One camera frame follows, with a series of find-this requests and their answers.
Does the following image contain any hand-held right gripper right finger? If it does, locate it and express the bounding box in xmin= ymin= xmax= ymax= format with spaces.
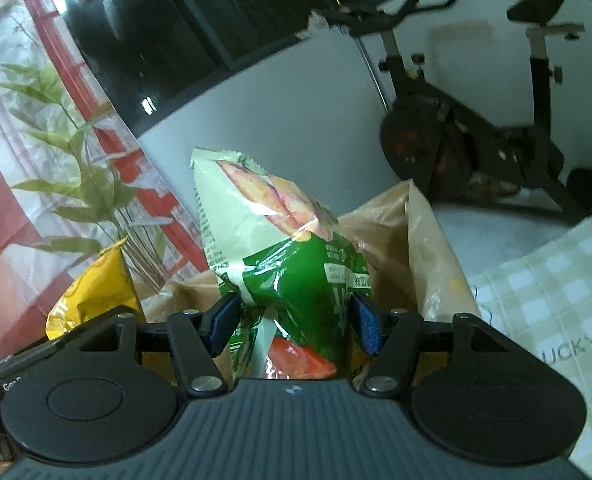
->
xmin=348 ymin=292 xmax=519 ymax=398

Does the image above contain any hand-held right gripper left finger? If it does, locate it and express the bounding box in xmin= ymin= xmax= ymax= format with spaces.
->
xmin=76 ymin=291 xmax=243 ymax=398

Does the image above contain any green snack bag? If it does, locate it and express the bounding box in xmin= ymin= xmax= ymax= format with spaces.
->
xmin=191 ymin=147 xmax=374 ymax=381

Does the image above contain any yellow snack bag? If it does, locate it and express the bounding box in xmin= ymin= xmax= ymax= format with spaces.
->
xmin=46 ymin=237 xmax=144 ymax=341

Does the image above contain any checked tablecloth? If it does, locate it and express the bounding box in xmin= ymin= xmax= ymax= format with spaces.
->
xmin=468 ymin=212 xmax=592 ymax=480

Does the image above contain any black exercise bike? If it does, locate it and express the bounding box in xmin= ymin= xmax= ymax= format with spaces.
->
xmin=308 ymin=0 xmax=592 ymax=226

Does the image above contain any metal pole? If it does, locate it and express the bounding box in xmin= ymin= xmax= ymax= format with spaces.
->
xmin=356 ymin=37 xmax=391 ymax=112

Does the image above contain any dark window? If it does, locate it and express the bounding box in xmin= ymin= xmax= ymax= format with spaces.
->
xmin=50 ymin=0 xmax=477 ymax=136

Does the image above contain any printed wall poster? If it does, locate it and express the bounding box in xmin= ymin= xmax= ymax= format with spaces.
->
xmin=0 ymin=0 xmax=211 ymax=371

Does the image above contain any pale cloth on handlebar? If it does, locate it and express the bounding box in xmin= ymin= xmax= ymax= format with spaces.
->
xmin=296 ymin=10 xmax=333 ymax=41

